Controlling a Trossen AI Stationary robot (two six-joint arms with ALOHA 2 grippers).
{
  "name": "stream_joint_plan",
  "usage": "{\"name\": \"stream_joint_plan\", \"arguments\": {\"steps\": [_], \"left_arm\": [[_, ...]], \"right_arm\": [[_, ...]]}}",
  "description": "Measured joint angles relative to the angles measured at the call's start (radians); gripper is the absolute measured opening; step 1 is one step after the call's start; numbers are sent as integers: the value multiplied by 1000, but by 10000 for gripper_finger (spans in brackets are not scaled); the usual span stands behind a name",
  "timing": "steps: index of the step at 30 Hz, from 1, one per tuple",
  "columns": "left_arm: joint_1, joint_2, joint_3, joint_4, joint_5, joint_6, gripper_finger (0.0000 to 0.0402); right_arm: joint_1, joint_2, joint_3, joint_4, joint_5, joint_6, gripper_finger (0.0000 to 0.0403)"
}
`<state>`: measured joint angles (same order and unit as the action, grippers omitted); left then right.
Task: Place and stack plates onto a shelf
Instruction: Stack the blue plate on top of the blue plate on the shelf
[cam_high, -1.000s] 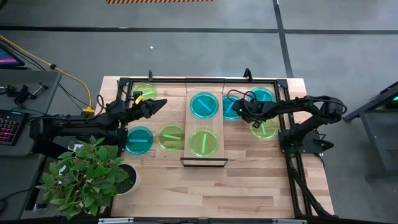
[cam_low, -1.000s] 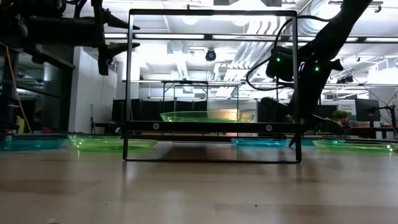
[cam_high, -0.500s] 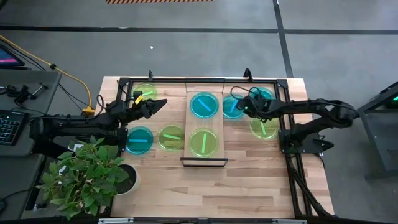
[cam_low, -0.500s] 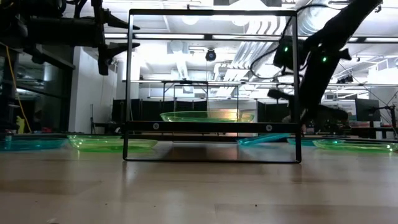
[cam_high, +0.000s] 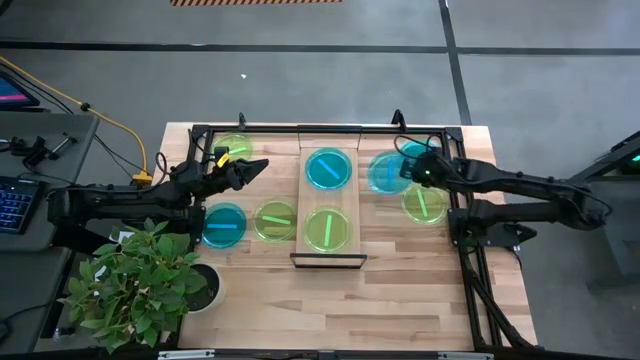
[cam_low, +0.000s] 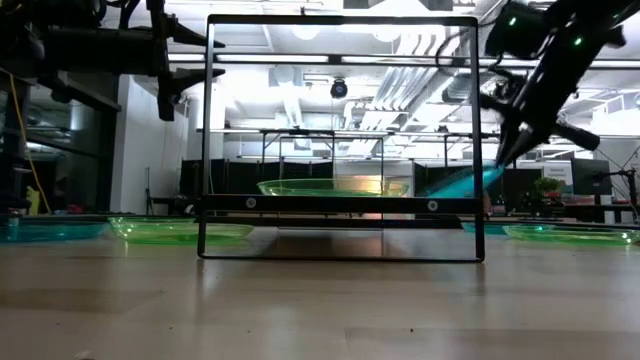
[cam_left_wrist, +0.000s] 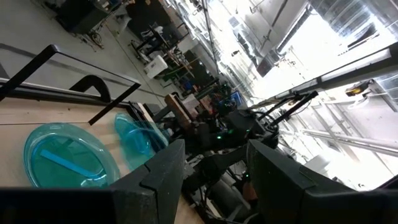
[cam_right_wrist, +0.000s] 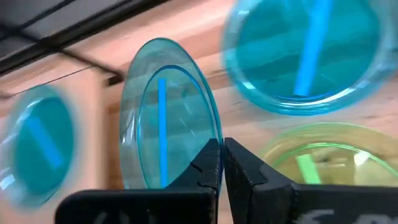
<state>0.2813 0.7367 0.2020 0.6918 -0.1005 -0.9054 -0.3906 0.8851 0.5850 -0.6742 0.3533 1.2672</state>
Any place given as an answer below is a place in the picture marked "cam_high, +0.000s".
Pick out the blue translucent plastic plate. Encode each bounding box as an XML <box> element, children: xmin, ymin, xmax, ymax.
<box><xmin>399</xmin><ymin>138</ymin><xmax>444</xmax><ymax>161</ymax></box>
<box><xmin>304</xmin><ymin>146</ymin><xmax>354</xmax><ymax>192</ymax></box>
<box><xmin>201</xmin><ymin>201</ymin><xmax>248</xmax><ymax>250</ymax></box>
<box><xmin>367</xmin><ymin>151</ymin><xmax>414</xmax><ymax>196</ymax></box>

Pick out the dark screen with pink stripe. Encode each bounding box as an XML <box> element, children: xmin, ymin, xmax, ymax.
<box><xmin>0</xmin><ymin>69</ymin><xmax>41</xmax><ymax>109</ymax></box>

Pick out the grey desk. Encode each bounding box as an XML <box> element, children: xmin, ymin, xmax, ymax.
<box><xmin>0</xmin><ymin>110</ymin><xmax>101</xmax><ymax>354</ymax></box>

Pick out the silver aluminium bar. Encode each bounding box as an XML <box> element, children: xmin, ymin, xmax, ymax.
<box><xmin>157</xmin><ymin>348</ymin><xmax>496</xmax><ymax>360</ymax></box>

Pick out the black tool with silver rod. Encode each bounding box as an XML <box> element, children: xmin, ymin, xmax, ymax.
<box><xmin>7</xmin><ymin>132</ymin><xmax>80</xmax><ymax>169</ymax></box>

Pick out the yellow cable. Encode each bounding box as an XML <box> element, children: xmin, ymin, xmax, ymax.
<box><xmin>0</xmin><ymin>55</ymin><xmax>154</xmax><ymax>187</ymax></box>

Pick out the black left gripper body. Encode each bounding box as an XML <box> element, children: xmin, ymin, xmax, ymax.
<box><xmin>196</xmin><ymin>158</ymin><xmax>245</xmax><ymax>199</ymax></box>

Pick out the black backlit keyboard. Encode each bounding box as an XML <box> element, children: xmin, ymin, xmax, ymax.
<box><xmin>0</xmin><ymin>175</ymin><xmax>47</xmax><ymax>236</ymax></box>

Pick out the leafy green potted plant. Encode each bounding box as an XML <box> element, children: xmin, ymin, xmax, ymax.
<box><xmin>57</xmin><ymin>217</ymin><xmax>209</xmax><ymax>354</ymax></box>

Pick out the green translucent plastic plate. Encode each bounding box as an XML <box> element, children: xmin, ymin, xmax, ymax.
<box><xmin>400</xmin><ymin>182</ymin><xmax>450</xmax><ymax>226</ymax></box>
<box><xmin>251</xmin><ymin>198</ymin><xmax>299</xmax><ymax>244</ymax></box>
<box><xmin>212</xmin><ymin>132</ymin><xmax>255</xmax><ymax>164</ymax></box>
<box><xmin>303</xmin><ymin>206</ymin><xmax>353</xmax><ymax>254</ymax></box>

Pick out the black stand with green light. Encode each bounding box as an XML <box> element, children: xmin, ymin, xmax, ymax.
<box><xmin>569</xmin><ymin>129</ymin><xmax>640</xmax><ymax>194</ymax></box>

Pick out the white plant pot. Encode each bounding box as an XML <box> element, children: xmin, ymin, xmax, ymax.
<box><xmin>184</xmin><ymin>263</ymin><xmax>226</xmax><ymax>315</ymax></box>

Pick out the black metal shelf wooden board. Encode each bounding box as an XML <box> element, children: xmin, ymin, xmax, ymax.
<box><xmin>289</xmin><ymin>123</ymin><xmax>369</xmax><ymax>270</ymax></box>

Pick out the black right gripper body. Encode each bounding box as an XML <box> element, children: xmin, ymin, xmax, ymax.
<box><xmin>413</xmin><ymin>152</ymin><xmax>454</xmax><ymax>190</ymax></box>

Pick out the black table rig frame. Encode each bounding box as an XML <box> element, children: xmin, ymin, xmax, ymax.
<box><xmin>188</xmin><ymin>108</ymin><xmax>539</xmax><ymax>351</ymax></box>

